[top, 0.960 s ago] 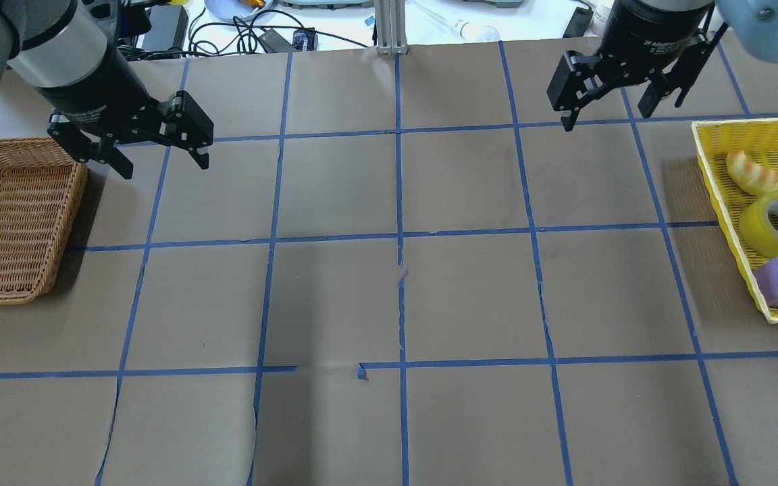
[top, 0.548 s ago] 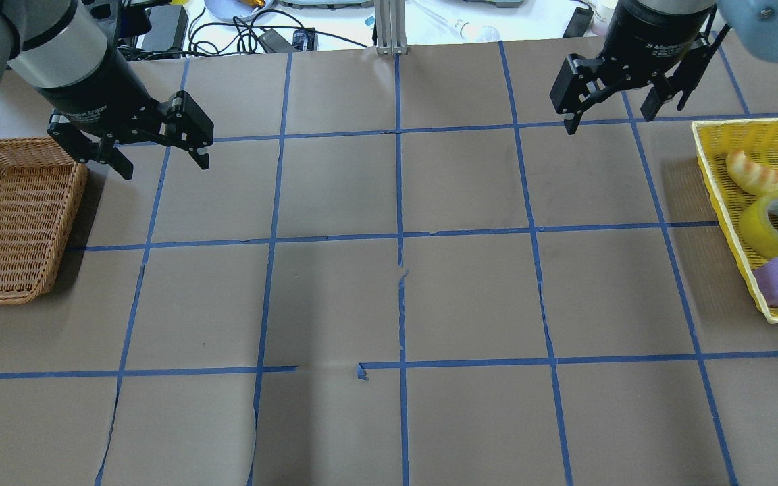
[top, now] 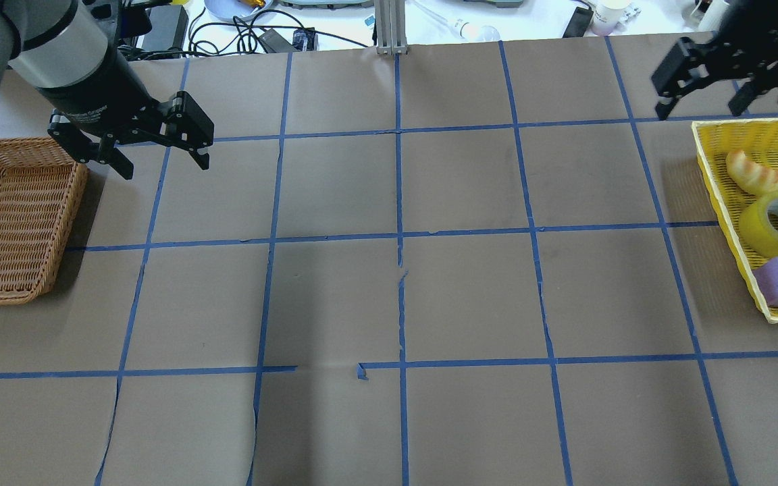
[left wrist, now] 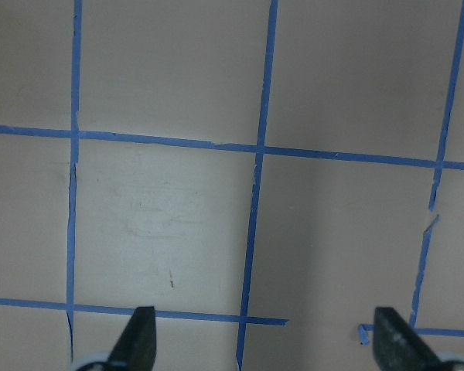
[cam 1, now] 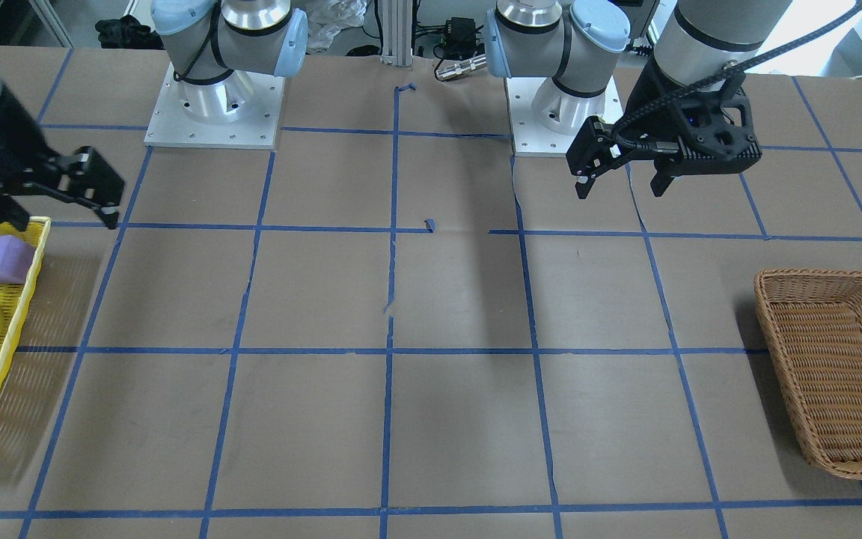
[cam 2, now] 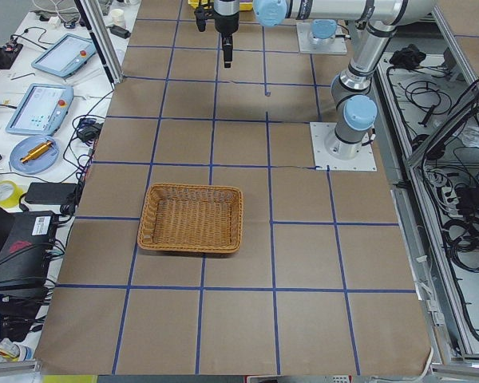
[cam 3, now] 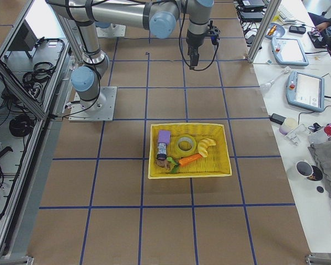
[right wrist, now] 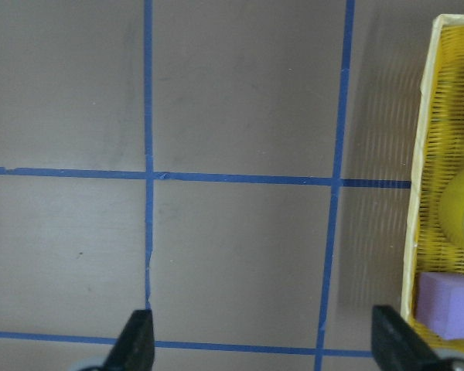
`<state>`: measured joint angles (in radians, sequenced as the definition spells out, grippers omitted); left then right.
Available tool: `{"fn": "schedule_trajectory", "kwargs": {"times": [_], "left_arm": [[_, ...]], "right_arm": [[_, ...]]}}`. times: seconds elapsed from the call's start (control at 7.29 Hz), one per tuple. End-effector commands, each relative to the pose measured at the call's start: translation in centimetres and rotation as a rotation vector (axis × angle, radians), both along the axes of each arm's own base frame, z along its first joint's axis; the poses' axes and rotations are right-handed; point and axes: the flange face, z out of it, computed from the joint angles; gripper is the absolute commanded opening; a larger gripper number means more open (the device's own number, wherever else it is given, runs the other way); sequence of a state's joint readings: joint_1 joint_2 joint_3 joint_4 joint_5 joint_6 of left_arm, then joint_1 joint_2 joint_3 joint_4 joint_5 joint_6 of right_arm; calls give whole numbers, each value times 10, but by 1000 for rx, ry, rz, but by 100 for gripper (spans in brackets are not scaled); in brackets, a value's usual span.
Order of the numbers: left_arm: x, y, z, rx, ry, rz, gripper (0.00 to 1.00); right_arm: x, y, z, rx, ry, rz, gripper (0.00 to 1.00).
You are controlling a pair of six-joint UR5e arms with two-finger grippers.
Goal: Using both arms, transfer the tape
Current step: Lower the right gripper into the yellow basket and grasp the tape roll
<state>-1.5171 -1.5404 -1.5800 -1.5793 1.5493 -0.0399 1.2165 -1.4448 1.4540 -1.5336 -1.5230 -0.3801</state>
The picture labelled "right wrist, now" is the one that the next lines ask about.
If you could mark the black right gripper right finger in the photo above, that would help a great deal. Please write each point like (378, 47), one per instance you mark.
(395, 346)

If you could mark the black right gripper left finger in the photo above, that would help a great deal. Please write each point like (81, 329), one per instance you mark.
(134, 349)

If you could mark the yellow tape roll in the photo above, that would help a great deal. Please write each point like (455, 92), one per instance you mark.
(451, 210)

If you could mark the purple sponge block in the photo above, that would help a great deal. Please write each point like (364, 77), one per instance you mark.
(440, 304)

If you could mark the yellow plastic basket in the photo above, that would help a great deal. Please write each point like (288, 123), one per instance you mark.
(438, 155)

